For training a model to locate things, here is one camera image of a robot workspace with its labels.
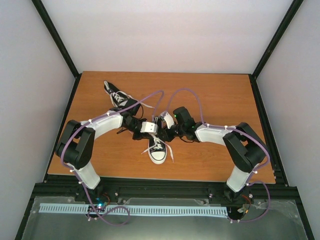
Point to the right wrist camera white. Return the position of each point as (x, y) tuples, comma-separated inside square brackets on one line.
[(168, 119)]

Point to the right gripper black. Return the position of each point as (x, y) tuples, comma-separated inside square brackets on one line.
[(167, 136)]

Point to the black white sneaker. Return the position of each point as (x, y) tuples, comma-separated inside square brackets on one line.
[(157, 150), (118, 98)]

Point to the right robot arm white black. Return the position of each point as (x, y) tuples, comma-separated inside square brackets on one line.
[(246, 149)]

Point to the light blue slotted cable duct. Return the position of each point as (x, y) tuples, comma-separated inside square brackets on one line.
[(136, 210)]

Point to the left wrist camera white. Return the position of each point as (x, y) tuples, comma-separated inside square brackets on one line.
[(149, 127)]

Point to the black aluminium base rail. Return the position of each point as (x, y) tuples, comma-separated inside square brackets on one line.
[(118, 189)]

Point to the black frame post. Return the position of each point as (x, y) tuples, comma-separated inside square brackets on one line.
[(281, 29), (45, 17)]

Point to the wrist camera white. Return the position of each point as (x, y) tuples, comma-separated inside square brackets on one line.
[(168, 119), (149, 127)]

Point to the left black frame post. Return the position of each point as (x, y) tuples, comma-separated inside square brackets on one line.
[(45, 17)]

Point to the right black frame post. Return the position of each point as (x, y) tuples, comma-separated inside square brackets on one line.
[(281, 29)]

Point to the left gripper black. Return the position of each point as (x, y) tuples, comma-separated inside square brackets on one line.
[(144, 136)]

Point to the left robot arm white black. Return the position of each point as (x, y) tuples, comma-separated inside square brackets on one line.
[(75, 146)]

